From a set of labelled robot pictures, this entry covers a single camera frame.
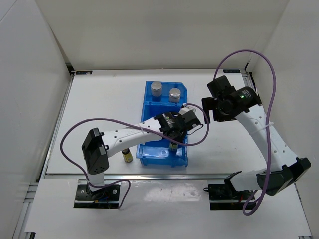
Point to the small yellow bottle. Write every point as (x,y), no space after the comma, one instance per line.
(173,147)
(127,156)

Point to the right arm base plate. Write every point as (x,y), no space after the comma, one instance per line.
(222,199)

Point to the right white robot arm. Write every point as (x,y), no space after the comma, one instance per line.
(244,106)

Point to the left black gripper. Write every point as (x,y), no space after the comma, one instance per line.
(181,138)

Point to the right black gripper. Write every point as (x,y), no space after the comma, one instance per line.
(209,104)

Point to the silver-lid shaker blue label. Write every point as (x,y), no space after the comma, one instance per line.
(156,90)
(174,95)

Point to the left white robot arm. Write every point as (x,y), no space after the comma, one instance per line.
(98,147)

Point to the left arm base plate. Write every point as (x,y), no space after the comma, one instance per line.
(107,198)

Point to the blue three-compartment plastic bin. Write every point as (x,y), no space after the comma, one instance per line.
(158,152)

